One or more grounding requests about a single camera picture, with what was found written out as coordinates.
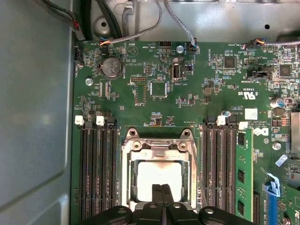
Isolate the black expansion slot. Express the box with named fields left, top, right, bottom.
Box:
left=253, top=193, right=261, bottom=225

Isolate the metal CPU socket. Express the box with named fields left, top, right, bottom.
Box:
left=120, top=127, right=200, bottom=211

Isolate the round coin battery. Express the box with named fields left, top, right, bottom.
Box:
left=98, top=57, right=123, bottom=80

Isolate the metal socket cover frame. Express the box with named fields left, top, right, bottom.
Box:
left=125, top=138, right=195, bottom=207

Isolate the small cylindrical capacitor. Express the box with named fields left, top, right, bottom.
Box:
left=270, top=97, right=285, bottom=109

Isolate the green motherboard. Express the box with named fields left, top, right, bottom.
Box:
left=70, top=41, right=300, bottom=225

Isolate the grey braided wire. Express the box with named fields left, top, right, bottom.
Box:
left=99, top=0, right=164, bottom=46
left=243, top=38, right=300, bottom=49
left=163, top=0, right=199, bottom=52

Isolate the silver CPU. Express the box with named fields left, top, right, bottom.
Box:
left=131, top=159, right=189, bottom=203

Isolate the thin wire locking lever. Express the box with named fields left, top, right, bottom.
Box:
left=189, top=140, right=208, bottom=207
left=121, top=136, right=132, bottom=150

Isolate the metal internal USB port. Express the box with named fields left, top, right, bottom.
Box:
left=171, top=58, right=181, bottom=82

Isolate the blue expansion slot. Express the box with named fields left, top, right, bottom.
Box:
left=266, top=192, right=282, bottom=225

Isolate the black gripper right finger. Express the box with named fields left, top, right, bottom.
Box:
left=163, top=184, right=255, bottom=225

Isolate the pale blue slot latch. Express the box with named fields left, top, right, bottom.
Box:
left=263, top=172, right=282, bottom=197

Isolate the thick black cable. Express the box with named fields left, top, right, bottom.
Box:
left=95, top=0, right=124, bottom=39

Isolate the black flat wire bundle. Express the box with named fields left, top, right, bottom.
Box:
left=35, top=0, right=86, bottom=40

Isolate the green RAM stick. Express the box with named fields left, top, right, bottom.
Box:
left=235, top=128, right=255, bottom=222

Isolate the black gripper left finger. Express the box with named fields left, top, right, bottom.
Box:
left=78, top=184, right=164, bottom=225

